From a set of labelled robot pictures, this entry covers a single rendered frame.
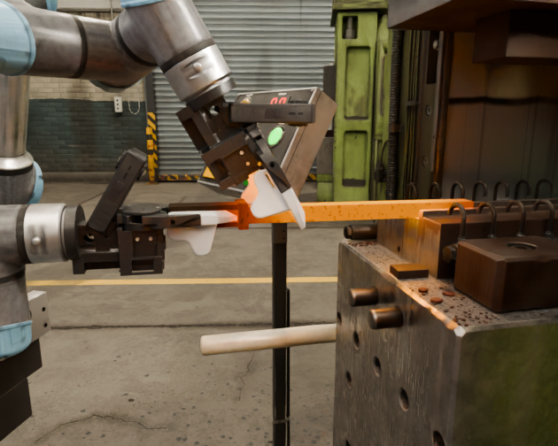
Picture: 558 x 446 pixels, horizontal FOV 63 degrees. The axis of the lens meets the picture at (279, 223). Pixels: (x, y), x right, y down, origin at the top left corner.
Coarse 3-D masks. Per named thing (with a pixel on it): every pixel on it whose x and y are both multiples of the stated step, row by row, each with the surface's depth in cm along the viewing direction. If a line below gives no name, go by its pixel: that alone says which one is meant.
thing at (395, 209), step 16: (176, 208) 59; (192, 208) 60; (208, 208) 60; (224, 208) 61; (240, 208) 60; (304, 208) 63; (320, 208) 64; (336, 208) 64; (352, 208) 65; (368, 208) 65; (384, 208) 66; (400, 208) 66; (416, 208) 67; (432, 208) 67; (448, 208) 68; (224, 224) 61; (240, 224) 61
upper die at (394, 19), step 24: (408, 0) 67; (432, 0) 60; (456, 0) 56; (480, 0) 56; (504, 0) 56; (528, 0) 57; (552, 0) 57; (408, 24) 70; (432, 24) 70; (456, 24) 70
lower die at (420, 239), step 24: (432, 216) 66; (456, 216) 66; (480, 216) 66; (504, 216) 66; (528, 216) 66; (384, 240) 78; (408, 240) 70; (432, 240) 63; (456, 240) 62; (432, 264) 64
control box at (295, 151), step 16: (240, 96) 128; (256, 96) 121; (272, 96) 116; (288, 96) 110; (304, 96) 106; (320, 96) 105; (320, 112) 105; (272, 128) 110; (288, 128) 105; (304, 128) 103; (320, 128) 106; (272, 144) 107; (288, 144) 103; (304, 144) 104; (320, 144) 107; (288, 160) 102; (304, 160) 105; (288, 176) 103; (304, 176) 106; (224, 192) 123; (240, 192) 110
